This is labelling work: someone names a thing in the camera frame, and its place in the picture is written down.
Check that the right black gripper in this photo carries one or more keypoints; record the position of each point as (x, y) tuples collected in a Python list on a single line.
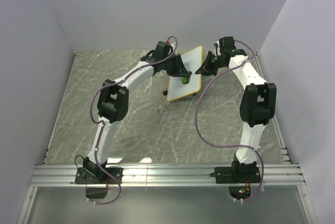
[(205, 69)]

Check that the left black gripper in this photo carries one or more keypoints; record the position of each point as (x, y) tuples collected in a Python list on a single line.
[(179, 70)]

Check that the green whiteboard eraser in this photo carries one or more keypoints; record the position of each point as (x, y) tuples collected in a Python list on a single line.
[(185, 80)]

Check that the orange framed whiteboard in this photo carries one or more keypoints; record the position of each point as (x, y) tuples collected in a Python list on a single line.
[(192, 61)]

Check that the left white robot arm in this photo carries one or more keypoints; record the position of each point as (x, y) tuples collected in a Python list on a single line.
[(113, 102)]

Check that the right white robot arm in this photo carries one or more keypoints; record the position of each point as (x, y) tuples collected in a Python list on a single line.
[(257, 106)]

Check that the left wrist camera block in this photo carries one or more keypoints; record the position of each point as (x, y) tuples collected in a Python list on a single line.
[(162, 51)]

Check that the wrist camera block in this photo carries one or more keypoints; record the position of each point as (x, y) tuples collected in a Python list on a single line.
[(225, 44), (162, 51)]

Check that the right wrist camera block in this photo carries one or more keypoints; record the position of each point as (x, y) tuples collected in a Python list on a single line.
[(225, 44)]

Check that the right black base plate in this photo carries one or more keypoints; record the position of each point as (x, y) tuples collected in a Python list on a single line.
[(226, 175)]

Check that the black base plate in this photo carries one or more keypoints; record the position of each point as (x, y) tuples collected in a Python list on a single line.
[(226, 175), (84, 177)]

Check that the aluminium mounting rail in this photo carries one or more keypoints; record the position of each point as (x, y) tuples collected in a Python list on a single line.
[(164, 175)]

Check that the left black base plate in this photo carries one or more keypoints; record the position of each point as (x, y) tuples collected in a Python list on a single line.
[(84, 177)]

